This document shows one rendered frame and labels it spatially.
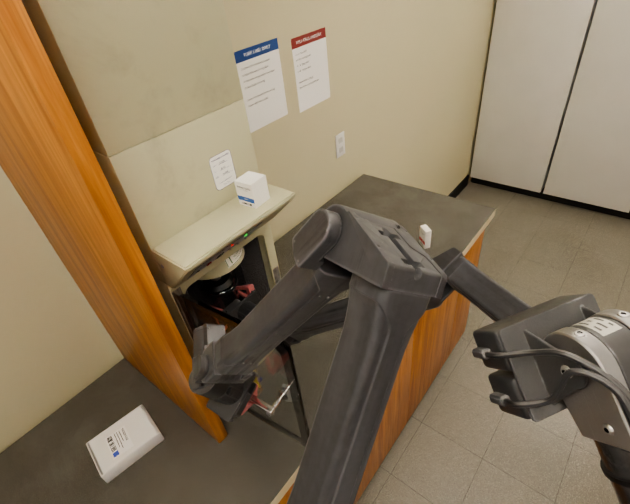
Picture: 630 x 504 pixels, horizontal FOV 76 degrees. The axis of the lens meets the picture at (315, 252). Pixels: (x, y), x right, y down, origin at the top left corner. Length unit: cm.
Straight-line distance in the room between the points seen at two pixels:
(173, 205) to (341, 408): 60
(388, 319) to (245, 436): 88
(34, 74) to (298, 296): 42
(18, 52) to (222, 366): 48
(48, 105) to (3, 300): 74
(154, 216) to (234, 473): 67
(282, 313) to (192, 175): 46
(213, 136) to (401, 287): 63
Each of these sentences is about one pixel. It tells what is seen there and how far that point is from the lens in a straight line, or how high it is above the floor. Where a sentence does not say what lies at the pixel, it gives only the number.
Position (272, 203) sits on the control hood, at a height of 151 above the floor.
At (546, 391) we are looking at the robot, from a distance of 35.
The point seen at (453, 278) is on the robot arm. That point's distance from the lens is 81.
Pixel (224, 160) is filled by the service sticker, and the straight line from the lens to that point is 93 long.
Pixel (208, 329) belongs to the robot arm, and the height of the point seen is 142.
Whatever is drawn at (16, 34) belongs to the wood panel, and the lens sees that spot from 64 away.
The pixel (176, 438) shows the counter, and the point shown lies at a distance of 126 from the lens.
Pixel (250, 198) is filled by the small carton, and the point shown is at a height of 153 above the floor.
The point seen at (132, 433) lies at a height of 98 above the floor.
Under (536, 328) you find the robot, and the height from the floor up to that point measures 172.
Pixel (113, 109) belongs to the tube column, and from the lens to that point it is 78.
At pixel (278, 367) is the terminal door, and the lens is 84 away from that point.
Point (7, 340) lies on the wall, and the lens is 136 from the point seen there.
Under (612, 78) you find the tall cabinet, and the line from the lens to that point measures 351.
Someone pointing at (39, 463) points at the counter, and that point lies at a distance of 142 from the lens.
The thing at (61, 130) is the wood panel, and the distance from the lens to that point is 66.
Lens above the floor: 197
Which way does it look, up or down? 38 degrees down
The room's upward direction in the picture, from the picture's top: 8 degrees counter-clockwise
